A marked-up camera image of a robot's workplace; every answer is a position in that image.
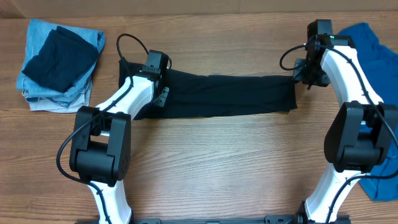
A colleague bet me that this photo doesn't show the cardboard back panel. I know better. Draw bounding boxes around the cardboard back panel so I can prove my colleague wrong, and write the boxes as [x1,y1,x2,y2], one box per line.
[1,0,397,19]

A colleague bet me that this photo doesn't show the folded dark navy garment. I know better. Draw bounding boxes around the folded dark navy garment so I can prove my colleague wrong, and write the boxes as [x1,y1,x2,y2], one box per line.
[22,26,99,93]

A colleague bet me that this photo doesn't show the black t-shirt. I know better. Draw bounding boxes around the black t-shirt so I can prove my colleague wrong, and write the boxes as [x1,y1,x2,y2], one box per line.
[135,70,297,120]

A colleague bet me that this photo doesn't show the blue t-shirt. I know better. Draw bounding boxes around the blue t-shirt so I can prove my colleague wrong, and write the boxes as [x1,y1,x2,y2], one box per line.
[339,22,397,201]

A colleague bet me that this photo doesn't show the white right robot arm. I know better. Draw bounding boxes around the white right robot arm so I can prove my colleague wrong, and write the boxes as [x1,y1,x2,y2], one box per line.
[294,19,397,223]

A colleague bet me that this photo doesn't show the folded light blue jeans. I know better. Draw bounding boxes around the folded light blue jeans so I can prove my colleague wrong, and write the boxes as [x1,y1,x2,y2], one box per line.
[16,19,96,113]

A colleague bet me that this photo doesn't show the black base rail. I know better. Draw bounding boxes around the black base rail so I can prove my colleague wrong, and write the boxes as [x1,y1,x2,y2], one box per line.
[130,215,307,224]

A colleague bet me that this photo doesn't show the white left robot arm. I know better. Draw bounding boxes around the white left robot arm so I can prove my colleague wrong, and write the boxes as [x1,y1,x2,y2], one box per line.
[69,50,171,223]

